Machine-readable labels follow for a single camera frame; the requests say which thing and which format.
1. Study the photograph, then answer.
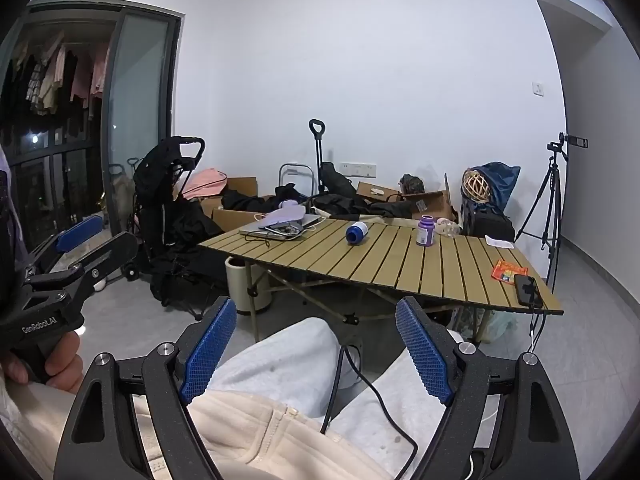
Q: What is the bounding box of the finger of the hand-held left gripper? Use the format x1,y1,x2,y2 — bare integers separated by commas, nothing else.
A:
25,231,139,306
27,214,105,281

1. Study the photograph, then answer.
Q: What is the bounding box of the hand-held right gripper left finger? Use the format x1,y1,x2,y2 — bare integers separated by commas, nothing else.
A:
52,296,238,480

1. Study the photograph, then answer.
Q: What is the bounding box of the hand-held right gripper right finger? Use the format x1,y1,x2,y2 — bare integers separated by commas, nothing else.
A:
394,296,581,480

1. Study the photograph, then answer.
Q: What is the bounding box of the person's left forearm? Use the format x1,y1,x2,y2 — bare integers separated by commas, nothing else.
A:
0,377,86,480

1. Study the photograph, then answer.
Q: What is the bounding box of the person's left hand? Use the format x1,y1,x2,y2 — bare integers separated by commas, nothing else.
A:
0,331,86,394

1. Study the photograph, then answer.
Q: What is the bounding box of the person's right leg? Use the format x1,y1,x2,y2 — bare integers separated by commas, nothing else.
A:
330,330,501,461

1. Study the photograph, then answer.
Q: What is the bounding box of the person's leg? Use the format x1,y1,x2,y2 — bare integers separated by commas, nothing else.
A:
330,330,501,461
207,317,368,423

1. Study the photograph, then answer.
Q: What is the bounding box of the white shoe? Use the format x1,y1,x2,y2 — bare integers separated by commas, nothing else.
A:
336,342,367,391

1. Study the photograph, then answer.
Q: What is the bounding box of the white trash bin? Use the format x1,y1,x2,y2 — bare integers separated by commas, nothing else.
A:
225,255,273,317

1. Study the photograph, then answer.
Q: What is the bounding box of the pale plastic bag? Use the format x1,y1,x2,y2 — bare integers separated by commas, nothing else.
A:
455,305,516,346

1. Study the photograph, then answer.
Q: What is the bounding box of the person's left leg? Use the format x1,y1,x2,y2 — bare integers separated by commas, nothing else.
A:
207,317,368,423

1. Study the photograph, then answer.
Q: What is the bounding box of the black stroller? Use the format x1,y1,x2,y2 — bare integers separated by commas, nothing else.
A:
131,136,226,321

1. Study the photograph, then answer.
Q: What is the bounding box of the slatted folding table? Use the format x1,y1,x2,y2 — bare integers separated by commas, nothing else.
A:
197,216,565,346

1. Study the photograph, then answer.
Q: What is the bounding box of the cream jacket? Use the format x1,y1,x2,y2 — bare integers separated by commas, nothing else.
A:
125,390,396,480

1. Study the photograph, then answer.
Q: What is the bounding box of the orange packet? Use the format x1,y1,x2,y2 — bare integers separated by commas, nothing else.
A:
491,261,523,283

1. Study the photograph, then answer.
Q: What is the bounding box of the pink cloth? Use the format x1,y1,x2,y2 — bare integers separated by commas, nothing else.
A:
181,169,228,200

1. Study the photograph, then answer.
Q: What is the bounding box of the purple bottle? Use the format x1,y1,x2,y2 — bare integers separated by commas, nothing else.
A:
416,214,437,247

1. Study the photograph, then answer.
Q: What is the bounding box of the black phone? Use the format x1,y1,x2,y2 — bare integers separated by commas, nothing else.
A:
513,274,543,307

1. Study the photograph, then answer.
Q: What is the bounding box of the grey laptop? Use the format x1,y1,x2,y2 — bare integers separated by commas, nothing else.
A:
239,212,321,240

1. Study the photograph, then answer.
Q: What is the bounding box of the black bag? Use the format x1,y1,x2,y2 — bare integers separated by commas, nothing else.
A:
460,205,516,242

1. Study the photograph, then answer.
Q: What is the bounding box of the large open cardboard box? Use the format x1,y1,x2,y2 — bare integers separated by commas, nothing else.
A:
400,172,458,223

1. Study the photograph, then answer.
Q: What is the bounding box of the lavender pouch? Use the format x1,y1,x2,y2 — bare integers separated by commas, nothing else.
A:
264,207,307,228

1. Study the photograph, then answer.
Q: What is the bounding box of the row of hanging clothes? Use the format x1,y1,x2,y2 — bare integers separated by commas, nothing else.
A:
0,35,111,121

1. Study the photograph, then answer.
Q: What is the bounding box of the glass sliding door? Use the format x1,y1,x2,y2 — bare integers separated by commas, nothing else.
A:
102,7,183,231

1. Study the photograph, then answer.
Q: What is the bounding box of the heap of black clothes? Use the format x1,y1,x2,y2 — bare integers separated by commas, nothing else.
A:
220,182,416,221

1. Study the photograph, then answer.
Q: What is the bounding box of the flat cardboard box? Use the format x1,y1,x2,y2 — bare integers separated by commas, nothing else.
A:
356,181,401,203

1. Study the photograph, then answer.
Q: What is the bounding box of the wicker ball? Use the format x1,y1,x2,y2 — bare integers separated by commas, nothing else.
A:
461,169,490,203

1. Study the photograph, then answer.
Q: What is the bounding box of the blue backpack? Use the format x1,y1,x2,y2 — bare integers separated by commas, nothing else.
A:
470,161,521,221

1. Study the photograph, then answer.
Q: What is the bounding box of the black tripod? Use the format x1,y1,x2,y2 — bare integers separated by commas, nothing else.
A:
515,142,566,291

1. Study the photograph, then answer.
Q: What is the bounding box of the black charging cable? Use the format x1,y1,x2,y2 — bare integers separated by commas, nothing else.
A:
525,302,548,356

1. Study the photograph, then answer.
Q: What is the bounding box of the silver folded trolley frame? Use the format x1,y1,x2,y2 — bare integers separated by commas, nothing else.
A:
277,162,316,193

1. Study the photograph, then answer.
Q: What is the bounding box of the black trolley handle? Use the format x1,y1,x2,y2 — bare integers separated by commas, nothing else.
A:
308,119,326,196

